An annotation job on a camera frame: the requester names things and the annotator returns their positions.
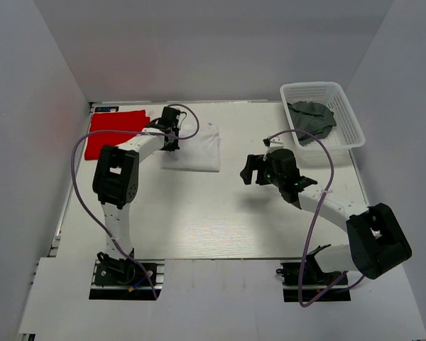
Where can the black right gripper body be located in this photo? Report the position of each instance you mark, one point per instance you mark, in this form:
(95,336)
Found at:
(270,176)

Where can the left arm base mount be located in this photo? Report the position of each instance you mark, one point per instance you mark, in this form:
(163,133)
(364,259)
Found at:
(110,285)

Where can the white t shirt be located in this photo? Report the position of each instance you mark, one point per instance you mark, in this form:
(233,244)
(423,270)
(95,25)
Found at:
(198,154)

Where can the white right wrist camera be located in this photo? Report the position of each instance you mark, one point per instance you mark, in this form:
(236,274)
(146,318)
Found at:
(272,145)

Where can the red folded t shirt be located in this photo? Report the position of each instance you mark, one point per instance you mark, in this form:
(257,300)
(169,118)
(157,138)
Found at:
(123,121)

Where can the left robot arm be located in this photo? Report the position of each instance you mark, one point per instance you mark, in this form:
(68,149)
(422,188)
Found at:
(116,177)

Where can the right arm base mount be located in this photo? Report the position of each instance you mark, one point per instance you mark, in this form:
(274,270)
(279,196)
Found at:
(313,283)

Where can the dark grey t shirt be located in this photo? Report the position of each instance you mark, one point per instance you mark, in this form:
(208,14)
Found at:
(311,119)

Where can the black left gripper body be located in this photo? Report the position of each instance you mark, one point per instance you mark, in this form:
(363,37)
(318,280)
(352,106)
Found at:
(172,146)

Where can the white plastic basket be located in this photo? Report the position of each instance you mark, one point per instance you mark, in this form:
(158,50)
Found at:
(346,135)

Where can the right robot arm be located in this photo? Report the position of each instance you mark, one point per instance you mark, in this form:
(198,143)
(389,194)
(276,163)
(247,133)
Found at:
(376,243)

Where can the blue table label sticker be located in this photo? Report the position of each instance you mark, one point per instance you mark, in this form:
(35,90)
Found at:
(106,109)

